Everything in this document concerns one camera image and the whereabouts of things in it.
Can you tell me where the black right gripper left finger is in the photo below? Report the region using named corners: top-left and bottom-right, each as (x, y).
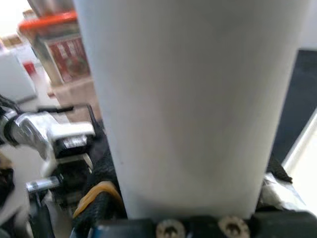
top-left (71, 119), bottom-right (128, 238)

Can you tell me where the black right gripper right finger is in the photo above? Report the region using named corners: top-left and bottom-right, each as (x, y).
top-left (252, 158), bottom-right (308, 214)

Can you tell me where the white plastic table leg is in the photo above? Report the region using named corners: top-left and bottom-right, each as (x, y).
top-left (73, 0), bottom-right (304, 220)

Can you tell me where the brown rubber band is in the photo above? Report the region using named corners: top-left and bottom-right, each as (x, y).
top-left (73, 182), bottom-right (124, 219)

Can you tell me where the white plastic table top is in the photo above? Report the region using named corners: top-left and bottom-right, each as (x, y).
top-left (282, 116), bottom-right (317, 191)

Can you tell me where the dark red patterned box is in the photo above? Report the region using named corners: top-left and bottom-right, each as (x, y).
top-left (44, 37), bottom-right (91, 82)

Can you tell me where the clear box with orange lid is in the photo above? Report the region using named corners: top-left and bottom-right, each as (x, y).
top-left (18, 9), bottom-right (92, 85)

